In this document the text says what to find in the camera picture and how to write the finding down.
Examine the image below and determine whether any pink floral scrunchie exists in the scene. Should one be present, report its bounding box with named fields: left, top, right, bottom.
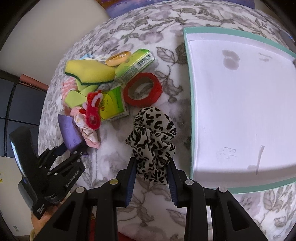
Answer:
left=70, top=106, right=100, bottom=149

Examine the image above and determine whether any pink striped cloth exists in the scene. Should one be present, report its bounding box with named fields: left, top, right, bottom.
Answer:
left=62, top=77, right=78, bottom=115

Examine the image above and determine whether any purple paper card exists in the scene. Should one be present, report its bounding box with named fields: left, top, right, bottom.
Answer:
left=58, top=114, right=83, bottom=152

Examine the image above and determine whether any red tape roll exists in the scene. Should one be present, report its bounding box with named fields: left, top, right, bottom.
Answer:
left=123, top=72, right=163, bottom=108

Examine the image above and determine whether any green tissue pack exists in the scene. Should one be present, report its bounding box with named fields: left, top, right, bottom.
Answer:
left=115, top=49, right=155, bottom=84
left=99, top=86, right=130, bottom=121

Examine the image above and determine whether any teal and white tray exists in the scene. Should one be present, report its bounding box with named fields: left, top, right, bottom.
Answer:
left=184, top=27, right=295, bottom=193

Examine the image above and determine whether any flower bouquet painting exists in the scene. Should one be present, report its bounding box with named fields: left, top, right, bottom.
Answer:
left=97, top=0, right=256, bottom=19

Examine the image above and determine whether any leopard print scrunchie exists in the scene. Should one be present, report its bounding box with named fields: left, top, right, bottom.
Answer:
left=125, top=107, right=177, bottom=184

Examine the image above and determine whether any person's hand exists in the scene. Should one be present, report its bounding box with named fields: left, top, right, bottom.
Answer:
left=30, top=206, right=58, bottom=241

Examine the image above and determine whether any yellow green sponge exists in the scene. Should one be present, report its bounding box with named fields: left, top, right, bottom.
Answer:
left=65, top=59, right=115, bottom=85

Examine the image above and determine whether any blue face mask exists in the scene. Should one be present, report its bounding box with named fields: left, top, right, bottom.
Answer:
left=80, top=53, right=108, bottom=62

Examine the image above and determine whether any lime green cloth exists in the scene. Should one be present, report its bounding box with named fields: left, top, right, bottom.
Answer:
left=64, top=85, right=98, bottom=108

